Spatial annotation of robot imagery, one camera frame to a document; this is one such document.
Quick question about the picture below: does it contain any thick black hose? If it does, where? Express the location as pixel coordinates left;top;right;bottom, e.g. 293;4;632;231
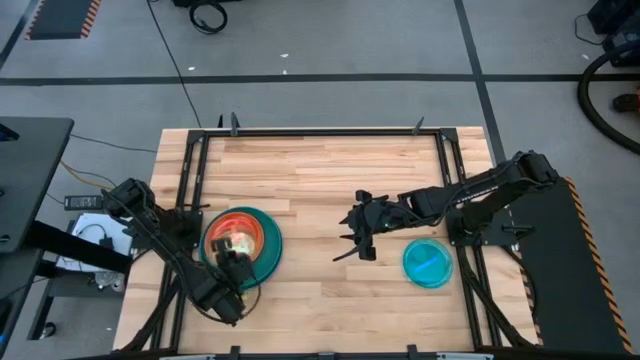
577;42;640;156

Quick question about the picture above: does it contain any transparent teal plastic plate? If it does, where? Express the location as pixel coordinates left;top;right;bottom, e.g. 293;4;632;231
402;237;455;290

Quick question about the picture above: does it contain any black equipment case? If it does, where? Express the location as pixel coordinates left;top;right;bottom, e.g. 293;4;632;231
587;0;640;69

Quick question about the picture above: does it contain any dark teal plastic plate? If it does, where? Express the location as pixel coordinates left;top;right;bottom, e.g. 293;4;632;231
199;206;284;292

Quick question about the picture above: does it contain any white paper sheet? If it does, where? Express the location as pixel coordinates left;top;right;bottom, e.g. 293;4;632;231
54;212;134;274

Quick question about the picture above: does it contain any black power adapter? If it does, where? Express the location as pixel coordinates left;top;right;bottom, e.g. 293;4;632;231
63;195;104;211

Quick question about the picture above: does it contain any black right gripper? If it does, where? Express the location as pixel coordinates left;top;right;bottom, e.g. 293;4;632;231
332;188;407;263

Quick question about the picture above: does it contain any coiled black cable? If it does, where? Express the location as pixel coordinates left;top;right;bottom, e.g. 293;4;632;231
188;0;229;36

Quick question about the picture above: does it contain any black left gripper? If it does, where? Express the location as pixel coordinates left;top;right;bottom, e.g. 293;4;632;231
210;238;257;294

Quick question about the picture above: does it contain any transparent orange-red plastic plate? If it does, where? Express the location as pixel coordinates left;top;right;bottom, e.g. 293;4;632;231
203;211;266;266

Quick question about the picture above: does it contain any black aluminium table frame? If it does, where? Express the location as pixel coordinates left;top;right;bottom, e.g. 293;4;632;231
122;127;539;360

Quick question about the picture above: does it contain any large black hazard-striped platform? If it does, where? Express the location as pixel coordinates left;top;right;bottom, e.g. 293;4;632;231
507;177;636;356

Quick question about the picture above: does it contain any green plastic plate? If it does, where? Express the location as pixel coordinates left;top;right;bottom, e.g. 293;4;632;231
199;206;278;289

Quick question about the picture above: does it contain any black desk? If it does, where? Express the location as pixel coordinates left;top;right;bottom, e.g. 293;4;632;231
0;117;75;256

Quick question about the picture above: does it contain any small black hazard-striped mat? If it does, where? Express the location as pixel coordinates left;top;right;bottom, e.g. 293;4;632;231
24;0;103;41

